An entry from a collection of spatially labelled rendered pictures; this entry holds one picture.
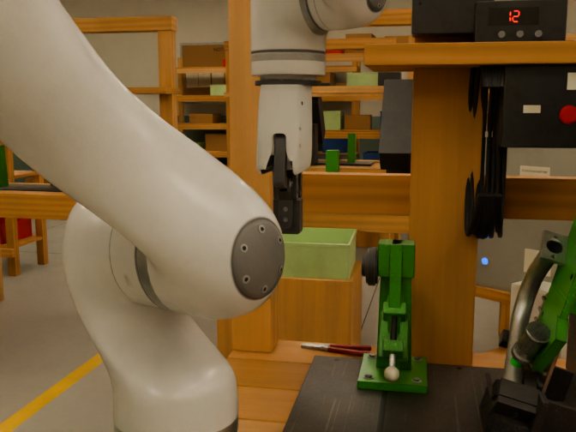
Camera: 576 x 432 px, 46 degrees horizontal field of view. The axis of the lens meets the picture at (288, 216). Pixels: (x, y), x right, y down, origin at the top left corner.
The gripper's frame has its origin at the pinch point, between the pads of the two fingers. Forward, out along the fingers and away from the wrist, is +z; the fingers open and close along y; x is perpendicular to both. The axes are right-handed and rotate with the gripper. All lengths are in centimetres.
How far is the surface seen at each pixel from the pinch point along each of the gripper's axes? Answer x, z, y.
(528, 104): 34, -13, -55
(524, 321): 33, 24, -41
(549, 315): 36, 20, -34
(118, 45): -498, -115, -1046
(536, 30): 35, -26, -57
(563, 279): 38, 14, -33
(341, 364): 0, 40, -57
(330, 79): -92, -43, -734
